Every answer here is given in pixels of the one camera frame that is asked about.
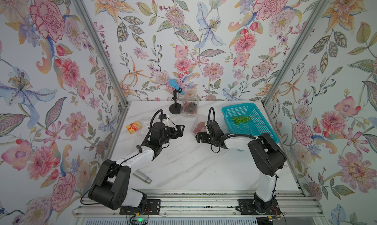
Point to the teal plastic mesh basket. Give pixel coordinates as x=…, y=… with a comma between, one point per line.
x=257, y=125

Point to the clear clamshell container front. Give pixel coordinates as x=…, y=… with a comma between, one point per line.
x=183, y=108

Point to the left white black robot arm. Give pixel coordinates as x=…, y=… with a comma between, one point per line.
x=111, y=185

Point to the green grape bunch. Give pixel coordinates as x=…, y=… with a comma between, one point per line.
x=241, y=120

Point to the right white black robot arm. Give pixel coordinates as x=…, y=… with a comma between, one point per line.
x=268, y=158

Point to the orange yellow snack packet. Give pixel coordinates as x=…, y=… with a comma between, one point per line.
x=134, y=127

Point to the grey metal cylinder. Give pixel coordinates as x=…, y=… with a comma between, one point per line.
x=142, y=177

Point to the blue microphone on black stand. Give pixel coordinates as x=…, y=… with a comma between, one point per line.
x=176, y=107

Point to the aluminium rail base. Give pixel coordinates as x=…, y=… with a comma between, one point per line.
x=296, y=208

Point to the clear clamshell container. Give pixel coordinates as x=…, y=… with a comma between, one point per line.
x=183, y=108
x=199, y=118
x=145, y=125

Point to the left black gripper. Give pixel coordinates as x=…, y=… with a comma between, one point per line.
x=178, y=133

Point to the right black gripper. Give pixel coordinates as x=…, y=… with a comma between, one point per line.
x=203, y=140

